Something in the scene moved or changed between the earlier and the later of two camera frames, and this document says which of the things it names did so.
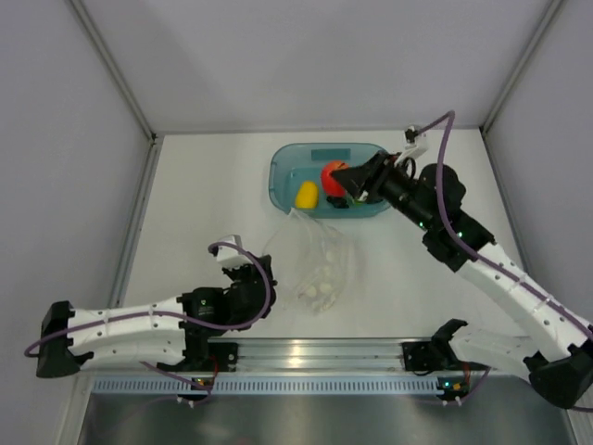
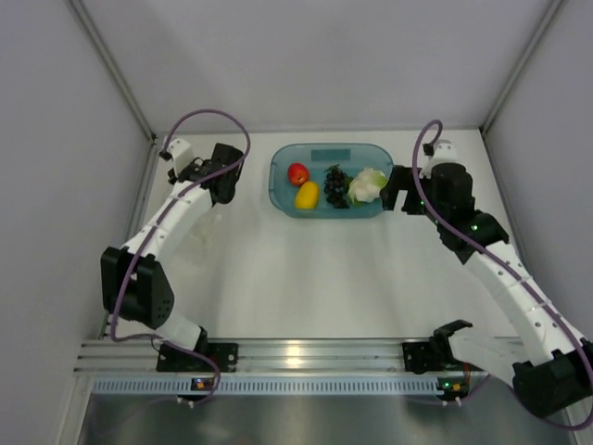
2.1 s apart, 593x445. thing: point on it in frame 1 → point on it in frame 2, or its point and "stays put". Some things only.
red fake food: x=330 y=184 → x=297 y=173
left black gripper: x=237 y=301 → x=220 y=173
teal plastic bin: x=294 y=163 stays put
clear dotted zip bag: x=310 y=263 → x=206 y=236
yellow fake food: x=308 y=196 stays put
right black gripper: x=371 y=176 → x=400 y=180
